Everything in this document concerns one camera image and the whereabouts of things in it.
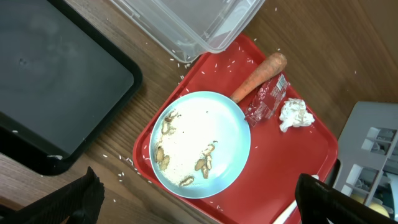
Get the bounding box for light blue plate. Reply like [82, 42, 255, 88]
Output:
[149, 91, 251, 199]

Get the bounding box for peanut shells on plate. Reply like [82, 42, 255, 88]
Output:
[155, 110, 217, 187]

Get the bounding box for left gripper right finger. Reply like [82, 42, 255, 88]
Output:
[295, 174, 396, 224]

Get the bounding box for crumpled white tissue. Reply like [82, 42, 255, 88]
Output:
[279, 98, 315, 133]

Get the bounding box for black rectangular tray bin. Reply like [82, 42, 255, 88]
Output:
[1, 0, 143, 176]

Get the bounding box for orange carrot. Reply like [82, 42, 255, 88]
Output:
[230, 52, 287, 104]

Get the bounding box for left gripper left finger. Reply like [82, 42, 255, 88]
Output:
[1, 167, 104, 224]

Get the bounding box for white plastic spoon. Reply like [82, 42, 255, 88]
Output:
[272, 174, 321, 224]

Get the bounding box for yellow plastic cup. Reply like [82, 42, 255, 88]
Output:
[350, 195, 389, 218]

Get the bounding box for clear plastic storage bin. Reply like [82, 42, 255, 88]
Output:
[111, 0, 264, 63]

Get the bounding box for red snack wrapper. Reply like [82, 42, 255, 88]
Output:
[244, 73, 289, 127]

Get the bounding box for grey dishwasher rack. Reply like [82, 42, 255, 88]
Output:
[333, 101, 397, 221]

